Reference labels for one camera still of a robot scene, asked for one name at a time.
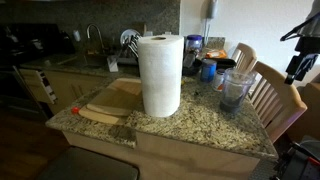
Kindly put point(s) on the white sponge holder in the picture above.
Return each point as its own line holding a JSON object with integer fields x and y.
{"x": 112, "y": 63}

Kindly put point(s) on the light wooden chair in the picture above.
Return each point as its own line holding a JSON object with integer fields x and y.
{"x": 245, "y": 56}
{"x": 280, "y": 100}

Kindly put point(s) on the large wooden cutting board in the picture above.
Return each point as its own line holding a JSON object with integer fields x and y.
{"x": 116, "y": 96}

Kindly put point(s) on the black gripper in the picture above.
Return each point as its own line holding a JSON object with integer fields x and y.
{"x": 308, "y": 45}

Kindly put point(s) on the white soap bottle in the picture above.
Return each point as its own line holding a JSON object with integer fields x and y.
{"x": 77, "y": 35}

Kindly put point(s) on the clear plastic cup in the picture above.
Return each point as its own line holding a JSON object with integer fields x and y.
{"x": 235, "y": 90}

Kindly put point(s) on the dark grey stool seat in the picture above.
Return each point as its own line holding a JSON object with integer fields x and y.
{"x": 88, "y": 165}

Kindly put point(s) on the black stove oven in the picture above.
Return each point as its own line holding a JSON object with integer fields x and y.
{"x": 20, "y": 66}

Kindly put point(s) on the blue can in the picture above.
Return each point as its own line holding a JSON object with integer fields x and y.
{"x": 208, "y": 70}

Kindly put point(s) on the small wooden cutting board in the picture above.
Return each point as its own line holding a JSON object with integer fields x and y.
{"x": 100, "y": 117}

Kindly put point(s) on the dish rack with utensils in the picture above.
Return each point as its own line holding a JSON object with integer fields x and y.
{"x": 130, "y": 51}

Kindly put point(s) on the glass jar with blue lid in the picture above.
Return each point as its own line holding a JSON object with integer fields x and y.
{"x": 193, "y": 43}

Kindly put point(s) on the white paper towel roll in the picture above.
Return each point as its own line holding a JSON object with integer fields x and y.
{"x": 160, "y": 75}

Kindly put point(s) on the metal kitchen faucet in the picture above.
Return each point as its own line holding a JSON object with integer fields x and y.
{"x": 95, "y": 35}

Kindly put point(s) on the small red cap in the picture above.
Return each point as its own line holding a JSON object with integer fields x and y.
{"x": 75, "y": 110}

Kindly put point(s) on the black and red robot base gear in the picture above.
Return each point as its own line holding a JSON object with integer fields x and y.
{"x": 298, "y": 161}

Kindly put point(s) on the dark round bowl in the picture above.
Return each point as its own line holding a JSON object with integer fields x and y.
{"x": 192, "y": 68}

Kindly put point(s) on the orange snack packet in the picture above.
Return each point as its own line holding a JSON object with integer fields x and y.
{"x": 216, "y": 53}

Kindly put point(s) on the open beige kitchen drawer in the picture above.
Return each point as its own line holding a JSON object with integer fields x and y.
{"x": 38, "y": 85}

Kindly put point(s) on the white plate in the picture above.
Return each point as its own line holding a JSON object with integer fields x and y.
{"x": 127, "y": 34}

